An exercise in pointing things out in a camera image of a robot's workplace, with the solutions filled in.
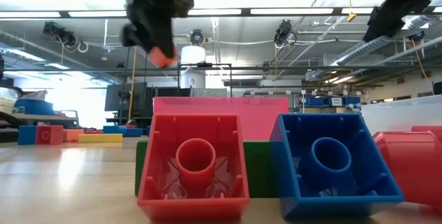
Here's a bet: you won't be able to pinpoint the black equipment cabinet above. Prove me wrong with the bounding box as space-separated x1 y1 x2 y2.
104 82 155 128

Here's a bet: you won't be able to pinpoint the person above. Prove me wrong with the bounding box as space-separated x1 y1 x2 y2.
9 86 25 100

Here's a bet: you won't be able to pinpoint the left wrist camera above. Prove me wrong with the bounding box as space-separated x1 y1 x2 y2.
171 0 195 18

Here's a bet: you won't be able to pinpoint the black hanging cord reel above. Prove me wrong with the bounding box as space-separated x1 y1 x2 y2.
273 19 298 48
42 21 77 48
189 28 207 46

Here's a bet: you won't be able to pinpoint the white stacked boxes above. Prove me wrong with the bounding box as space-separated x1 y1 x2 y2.
0 88 17 114

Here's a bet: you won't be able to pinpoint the red translucent plastic bin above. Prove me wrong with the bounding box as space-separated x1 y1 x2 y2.
153 96 289 142

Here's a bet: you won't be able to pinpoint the blue hanging cord reel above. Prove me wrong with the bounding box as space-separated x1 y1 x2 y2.
408 30 426 42

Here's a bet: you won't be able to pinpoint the small orange block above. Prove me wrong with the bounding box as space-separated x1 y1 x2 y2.
62 129 85 143

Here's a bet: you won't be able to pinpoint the background work table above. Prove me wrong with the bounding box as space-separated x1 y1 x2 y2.
0 112 79 130

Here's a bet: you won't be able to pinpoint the small red square block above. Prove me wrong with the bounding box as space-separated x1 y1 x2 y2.
137 113 251 222
35 124 64 146

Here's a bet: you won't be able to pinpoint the white cable loop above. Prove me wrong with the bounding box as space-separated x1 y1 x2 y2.
76 39 90 54

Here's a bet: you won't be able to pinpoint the clear translucent plastic bin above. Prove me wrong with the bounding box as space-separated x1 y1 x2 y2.
361 94 442 137

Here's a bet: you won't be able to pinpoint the white cylindrical tank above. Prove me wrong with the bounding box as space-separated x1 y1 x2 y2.
177 46 207 89

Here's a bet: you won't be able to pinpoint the shelf rack with blue bins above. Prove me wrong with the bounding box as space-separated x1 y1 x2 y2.
288 91 363 115

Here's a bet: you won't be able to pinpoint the medium blue block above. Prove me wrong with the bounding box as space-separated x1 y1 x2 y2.
17 124 37 146

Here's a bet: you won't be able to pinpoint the long green block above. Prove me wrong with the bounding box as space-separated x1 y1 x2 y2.
134 139 281 199

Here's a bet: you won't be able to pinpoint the black metal stand frame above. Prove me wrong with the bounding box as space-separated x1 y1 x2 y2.
177 62 233 97

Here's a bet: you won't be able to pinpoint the small blue square block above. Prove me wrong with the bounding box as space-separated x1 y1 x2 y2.
269 113 405 220

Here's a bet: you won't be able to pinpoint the blue drum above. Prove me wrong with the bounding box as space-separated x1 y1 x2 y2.
13 98 55 116

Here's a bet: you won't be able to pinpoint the white bag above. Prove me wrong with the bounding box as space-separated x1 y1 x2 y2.
19 90 48 101

